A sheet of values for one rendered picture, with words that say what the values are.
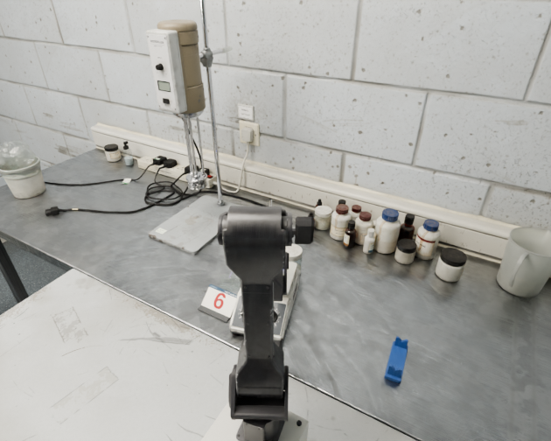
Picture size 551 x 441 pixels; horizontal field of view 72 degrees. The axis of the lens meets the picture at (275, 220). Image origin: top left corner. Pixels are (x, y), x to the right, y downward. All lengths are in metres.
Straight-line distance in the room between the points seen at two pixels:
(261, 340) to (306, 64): 0.93
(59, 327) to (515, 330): 1.10
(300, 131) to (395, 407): 0.88
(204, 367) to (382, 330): 0.43
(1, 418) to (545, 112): 1.37
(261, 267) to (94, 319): 0.69
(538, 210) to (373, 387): 0.69
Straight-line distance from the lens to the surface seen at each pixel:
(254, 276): 0.45
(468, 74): 1.15
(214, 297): 1.00
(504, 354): 1.04
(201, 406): 0.85
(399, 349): 0.94
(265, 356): 0.55
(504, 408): 0.95
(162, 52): 1.07
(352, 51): 1.20
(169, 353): 0.94
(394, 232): 1.16
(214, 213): 1.35
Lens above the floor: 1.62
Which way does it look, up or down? 33 degrees down
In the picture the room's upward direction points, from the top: straight up
